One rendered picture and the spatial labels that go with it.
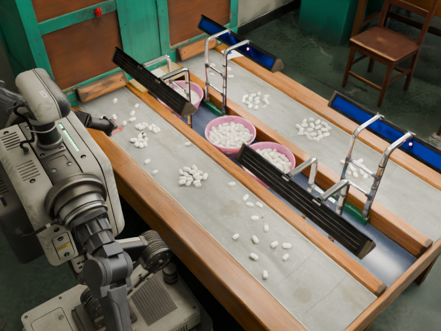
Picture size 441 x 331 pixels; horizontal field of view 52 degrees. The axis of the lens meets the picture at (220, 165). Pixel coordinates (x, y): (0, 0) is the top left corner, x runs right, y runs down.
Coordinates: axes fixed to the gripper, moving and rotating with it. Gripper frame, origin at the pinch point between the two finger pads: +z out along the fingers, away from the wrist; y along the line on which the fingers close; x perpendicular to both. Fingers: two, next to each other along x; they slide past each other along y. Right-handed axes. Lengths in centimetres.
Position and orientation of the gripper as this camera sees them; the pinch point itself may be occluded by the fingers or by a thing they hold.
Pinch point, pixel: (120, 129)
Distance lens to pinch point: 231.4
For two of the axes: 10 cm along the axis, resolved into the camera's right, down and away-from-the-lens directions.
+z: 5.9, 1.3, 7.9
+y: -6.3, -5.4, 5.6
